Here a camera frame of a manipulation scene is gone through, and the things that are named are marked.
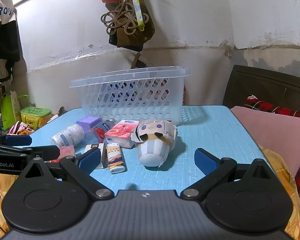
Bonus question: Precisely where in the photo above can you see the clear bottle strawberry label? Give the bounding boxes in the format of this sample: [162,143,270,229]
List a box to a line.
[85,118,118,147]

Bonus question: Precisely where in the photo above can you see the purple cardboard box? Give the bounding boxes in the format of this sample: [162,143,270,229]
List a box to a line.
[76,116,102,134]

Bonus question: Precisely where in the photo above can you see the yellow-green patterned strap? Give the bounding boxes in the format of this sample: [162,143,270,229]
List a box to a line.
[129,0,147,32]

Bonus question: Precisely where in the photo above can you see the crumpled snack packets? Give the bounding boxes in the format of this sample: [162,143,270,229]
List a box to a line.
[50,106,66,123]

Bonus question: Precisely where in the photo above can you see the green lidded box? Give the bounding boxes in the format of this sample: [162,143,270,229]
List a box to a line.
[20,106,52,131]

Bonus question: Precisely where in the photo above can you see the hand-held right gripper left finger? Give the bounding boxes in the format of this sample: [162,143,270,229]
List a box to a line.
[22,147,115,201]

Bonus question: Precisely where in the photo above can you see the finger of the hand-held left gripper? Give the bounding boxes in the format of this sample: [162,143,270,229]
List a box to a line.
[0,133,32,146]
[0,144,61,161]

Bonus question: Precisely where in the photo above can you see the clear-wrapped white pack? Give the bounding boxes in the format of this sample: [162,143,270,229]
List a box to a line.
[50,123,86,149]

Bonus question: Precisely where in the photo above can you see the dark wooden headboard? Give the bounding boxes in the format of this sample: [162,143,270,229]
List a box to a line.
[222,65,300,113]

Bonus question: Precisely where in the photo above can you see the pink tissue pack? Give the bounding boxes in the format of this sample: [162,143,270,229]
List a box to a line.
[104,120,140,149]

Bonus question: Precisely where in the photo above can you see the pink flat packet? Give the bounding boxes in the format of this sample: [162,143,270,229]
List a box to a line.
[45,146,76,162]

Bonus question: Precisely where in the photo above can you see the brown tool behind basket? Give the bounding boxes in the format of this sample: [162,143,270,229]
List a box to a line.
[130,52,151,69]

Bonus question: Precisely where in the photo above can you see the striped colourful snack bag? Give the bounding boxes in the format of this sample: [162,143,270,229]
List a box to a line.
[8,121,36,136]

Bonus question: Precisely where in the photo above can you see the red plaid pillow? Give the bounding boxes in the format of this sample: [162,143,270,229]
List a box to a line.
[243,94,300,120]

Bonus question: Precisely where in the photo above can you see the white black hanging jacket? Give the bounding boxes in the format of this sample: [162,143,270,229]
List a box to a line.
[0,0,21,86]

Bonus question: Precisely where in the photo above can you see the translucent plastic basket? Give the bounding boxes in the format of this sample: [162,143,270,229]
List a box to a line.
[69,66,192,127]

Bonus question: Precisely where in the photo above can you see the white tube orange print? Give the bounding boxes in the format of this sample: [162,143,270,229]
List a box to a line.
[105,142,128,174]

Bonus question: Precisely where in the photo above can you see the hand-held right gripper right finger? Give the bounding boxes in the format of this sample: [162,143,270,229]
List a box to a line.
[180,148,275,201]

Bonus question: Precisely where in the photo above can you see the brown hanging bag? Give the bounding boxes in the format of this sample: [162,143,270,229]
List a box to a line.
[108,0,156,48]

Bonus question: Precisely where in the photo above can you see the green paper bag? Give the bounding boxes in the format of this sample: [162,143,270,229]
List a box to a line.
[0,91,30,125]

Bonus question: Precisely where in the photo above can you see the coiled beige cord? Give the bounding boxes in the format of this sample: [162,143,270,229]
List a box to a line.
[100,2,151,36]

